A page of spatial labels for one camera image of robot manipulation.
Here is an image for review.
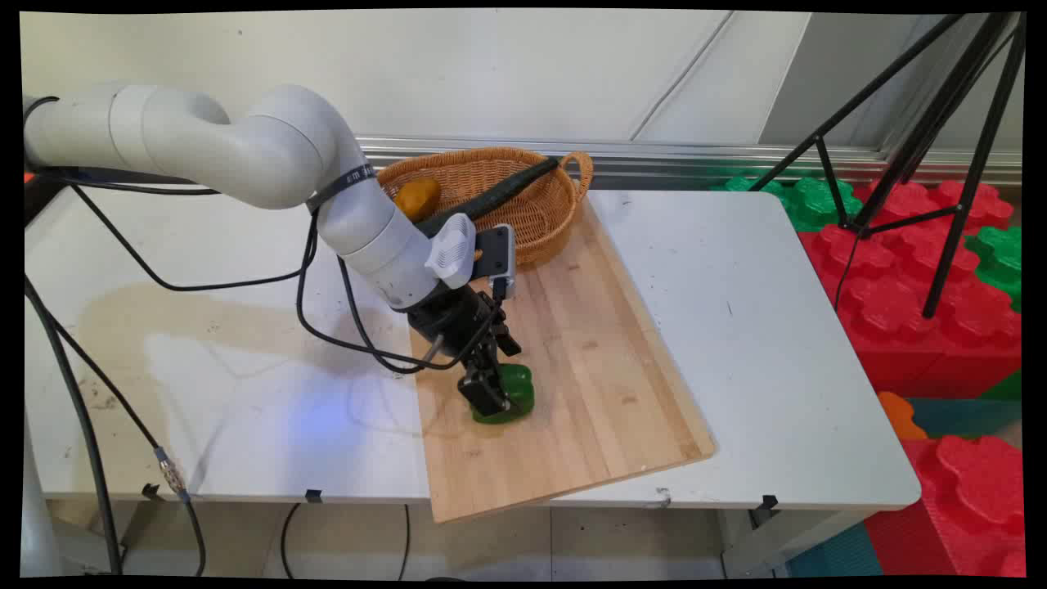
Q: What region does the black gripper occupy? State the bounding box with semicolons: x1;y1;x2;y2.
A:
407;281;524;419

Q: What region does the green bell pepper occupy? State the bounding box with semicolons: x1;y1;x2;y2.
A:
472;364;537;426

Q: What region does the dark green cucumber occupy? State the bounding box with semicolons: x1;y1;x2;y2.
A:
416;157;561;239

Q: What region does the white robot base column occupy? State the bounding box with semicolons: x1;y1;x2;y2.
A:
21;409;63;578

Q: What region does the wooden cutting board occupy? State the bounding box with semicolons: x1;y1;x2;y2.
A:
407;196;718;524

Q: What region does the woven wicker basket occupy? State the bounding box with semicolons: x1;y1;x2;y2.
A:
376;146;595;268

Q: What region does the yellow orange fruit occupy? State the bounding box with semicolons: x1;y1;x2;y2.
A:
394;178;443;223

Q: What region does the green foam block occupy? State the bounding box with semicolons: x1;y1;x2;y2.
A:
710;175;861;234
964;225;1024;312

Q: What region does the orange foam block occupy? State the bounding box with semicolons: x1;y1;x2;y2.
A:
877;391;930;442

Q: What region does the teal foam mat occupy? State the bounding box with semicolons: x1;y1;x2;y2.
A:
906;398;1023;440

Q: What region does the black tripod stand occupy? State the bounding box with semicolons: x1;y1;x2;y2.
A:
748;12;1028;320

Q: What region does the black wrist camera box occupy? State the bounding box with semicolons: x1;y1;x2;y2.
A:
475;223;518;300

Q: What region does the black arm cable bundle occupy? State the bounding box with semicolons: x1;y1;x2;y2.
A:
69;182;505;376

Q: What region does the aluminium wall rail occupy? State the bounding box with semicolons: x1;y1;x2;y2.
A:
357;137;1023;187

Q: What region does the thin cable with metal connector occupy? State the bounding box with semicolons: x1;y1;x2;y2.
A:
41;315;208;577

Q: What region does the thick black cable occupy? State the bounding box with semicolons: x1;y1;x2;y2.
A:
23;277;125;576

